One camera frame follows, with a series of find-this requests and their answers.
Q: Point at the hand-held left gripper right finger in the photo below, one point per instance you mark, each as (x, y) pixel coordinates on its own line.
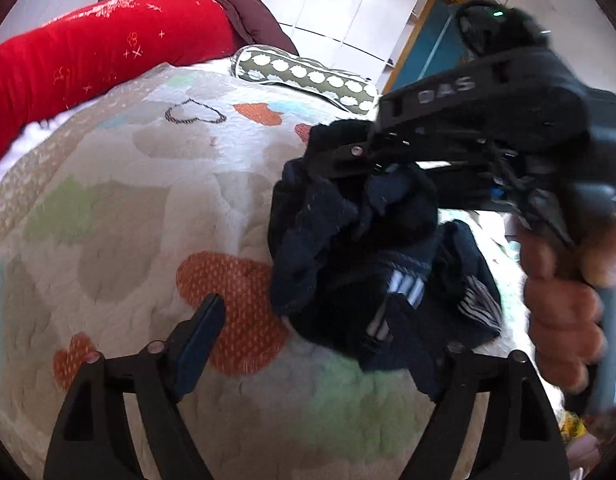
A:
(468, 380)

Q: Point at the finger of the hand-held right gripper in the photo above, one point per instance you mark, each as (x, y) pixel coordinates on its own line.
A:
(343, 157)
(468, 187)

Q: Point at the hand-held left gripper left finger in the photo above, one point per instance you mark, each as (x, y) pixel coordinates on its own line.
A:
(195, 355)

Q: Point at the person's right hand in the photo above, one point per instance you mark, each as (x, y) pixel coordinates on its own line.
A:
(558, 310)

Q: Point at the olive pillow with white dots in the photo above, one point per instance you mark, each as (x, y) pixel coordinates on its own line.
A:
(308, 77)

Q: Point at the yellow object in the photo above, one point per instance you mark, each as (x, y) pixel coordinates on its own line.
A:
(570, 425)

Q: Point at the wooden door with teal panel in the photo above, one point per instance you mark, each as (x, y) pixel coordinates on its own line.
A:
(428, 45)

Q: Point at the white wardrobe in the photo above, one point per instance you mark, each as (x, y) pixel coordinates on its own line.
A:
(348, 5)

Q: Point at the quilted bedspread with hearts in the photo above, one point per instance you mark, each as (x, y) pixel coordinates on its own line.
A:
(137, 210)

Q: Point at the dark maroon blanket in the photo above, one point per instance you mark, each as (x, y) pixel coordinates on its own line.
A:
(248, 15)

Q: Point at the red bolster pillow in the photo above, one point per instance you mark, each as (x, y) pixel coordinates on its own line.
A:
(87, 60)

